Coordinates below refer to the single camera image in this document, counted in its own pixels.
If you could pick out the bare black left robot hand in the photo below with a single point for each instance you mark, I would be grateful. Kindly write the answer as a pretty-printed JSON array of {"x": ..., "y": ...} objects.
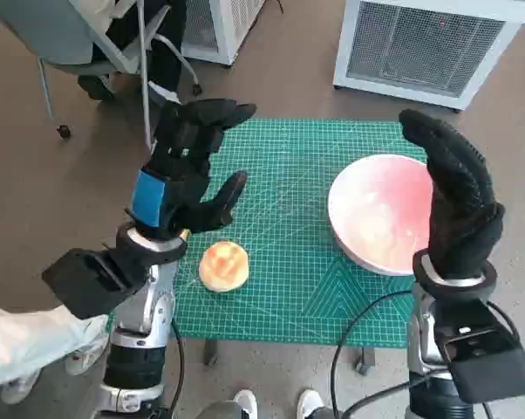
[{"x": 184, "y": 174}]

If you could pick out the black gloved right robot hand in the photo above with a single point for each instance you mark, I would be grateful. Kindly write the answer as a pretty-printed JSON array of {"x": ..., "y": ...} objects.
[{"x": 461, "y": 209}]

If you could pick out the pink bowl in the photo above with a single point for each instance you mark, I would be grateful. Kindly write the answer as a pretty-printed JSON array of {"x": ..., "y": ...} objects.
[{"x": 376, "y": 205}]

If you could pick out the round toy bread bun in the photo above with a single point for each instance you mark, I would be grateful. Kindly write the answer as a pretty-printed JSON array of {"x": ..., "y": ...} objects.
[{"x": 224, "y": 265}]

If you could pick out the green cutting mat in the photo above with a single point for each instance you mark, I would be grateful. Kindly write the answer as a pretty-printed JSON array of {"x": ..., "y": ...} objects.
[{"x": 288, "y": 196}]

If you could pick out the small white mesh cabinet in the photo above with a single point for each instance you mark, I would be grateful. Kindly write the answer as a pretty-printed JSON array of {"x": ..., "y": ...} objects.
[{"x": 227, "y": 26}]

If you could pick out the large white mesh cabinet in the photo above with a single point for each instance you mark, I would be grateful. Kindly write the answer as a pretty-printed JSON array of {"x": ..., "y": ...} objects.
[{"x": 419, "y": 43}]

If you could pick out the black table leg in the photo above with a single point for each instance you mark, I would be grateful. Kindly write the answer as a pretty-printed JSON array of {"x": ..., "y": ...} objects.
[
  {"x": 211, "y": 351},
  {"x": 365, "y": 360}
]

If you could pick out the grey office chair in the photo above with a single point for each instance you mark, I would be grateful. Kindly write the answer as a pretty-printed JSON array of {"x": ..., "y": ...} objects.
[{"x": 36, "y": 30}]

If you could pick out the white shoe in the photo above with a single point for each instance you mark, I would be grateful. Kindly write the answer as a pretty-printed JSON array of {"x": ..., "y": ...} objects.
[
  {"x": 246, "y": 403},
  {"x": 309, "y": 403}
]

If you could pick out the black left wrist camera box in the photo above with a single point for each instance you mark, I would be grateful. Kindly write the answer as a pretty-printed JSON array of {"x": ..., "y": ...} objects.
[{"x": 83, "y": 279}]

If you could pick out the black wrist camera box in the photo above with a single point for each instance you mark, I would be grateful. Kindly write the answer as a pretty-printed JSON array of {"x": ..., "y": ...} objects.
[
  {"x": 485, "y": 366},
  {"x": 83, "y": 279}
]

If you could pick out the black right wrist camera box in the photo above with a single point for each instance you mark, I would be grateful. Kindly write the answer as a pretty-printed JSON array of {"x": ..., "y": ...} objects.
[{"x": 485, "y": 366}]

